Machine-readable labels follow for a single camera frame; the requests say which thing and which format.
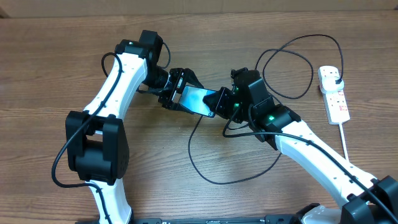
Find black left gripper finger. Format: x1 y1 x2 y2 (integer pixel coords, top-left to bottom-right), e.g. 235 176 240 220
169 102 193 114
185 70 204 88

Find Samsung Galaxy smartphone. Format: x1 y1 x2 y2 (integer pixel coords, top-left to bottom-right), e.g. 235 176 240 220
178 86 215 118

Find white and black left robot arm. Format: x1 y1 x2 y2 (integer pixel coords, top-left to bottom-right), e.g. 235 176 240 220
51 30 202 223

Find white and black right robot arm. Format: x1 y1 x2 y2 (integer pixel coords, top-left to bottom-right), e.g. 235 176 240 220
203 68 397 223

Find white charger plug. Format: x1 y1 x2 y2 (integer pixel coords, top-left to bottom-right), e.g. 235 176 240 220
320 76 345 94

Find white power strip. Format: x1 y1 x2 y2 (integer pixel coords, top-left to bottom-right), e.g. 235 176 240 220
318 65 350 125

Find white power strip cord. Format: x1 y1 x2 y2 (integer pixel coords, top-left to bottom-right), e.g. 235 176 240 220
337 123 351 161

